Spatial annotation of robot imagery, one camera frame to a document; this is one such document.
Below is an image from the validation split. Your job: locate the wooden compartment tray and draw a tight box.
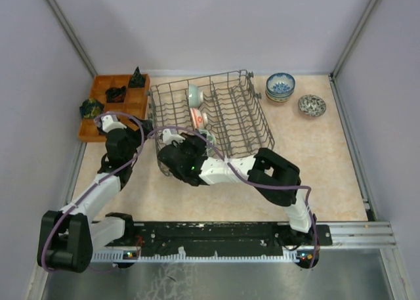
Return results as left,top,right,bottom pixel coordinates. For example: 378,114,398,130
78,74,151,144

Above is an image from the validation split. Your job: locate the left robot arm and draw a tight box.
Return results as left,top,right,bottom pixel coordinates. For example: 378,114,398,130
37,112,153,273

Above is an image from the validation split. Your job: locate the grey wire dish rack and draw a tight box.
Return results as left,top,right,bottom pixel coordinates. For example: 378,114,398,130
148,70,275,158

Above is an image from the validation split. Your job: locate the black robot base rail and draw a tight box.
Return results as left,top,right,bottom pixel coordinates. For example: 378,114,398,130
98,219,332,270

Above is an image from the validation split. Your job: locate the pink patterned bowl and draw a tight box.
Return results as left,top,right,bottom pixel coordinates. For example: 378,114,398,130
298,95,327,117

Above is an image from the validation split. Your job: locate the blue lattice patterned bowl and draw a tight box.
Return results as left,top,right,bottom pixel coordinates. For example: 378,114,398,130
266,95,291,102

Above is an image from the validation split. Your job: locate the yellow blue patterned bowl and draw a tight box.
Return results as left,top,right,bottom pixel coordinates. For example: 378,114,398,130
265,90,294,97

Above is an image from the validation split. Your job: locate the orange white patterned bowl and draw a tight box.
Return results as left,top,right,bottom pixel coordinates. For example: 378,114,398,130
190,108,208,129

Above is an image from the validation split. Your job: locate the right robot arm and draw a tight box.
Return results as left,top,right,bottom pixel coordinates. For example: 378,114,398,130
157,125,318,245

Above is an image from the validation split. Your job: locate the blue white floral bowl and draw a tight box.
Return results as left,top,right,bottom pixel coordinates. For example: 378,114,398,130
266,72,295,95

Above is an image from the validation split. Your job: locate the pale green grid bowl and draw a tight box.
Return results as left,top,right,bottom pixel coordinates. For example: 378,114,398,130
188,84,203,108

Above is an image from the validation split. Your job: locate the dark speckled bowl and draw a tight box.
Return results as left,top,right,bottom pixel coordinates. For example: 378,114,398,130
267,100,289,106

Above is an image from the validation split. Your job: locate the aluminium frame rail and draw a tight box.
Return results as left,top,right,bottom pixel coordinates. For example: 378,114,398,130
329,221,396,249

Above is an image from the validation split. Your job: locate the green leaf patterned bowl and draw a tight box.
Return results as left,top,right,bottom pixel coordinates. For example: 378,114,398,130
198,129,217,150

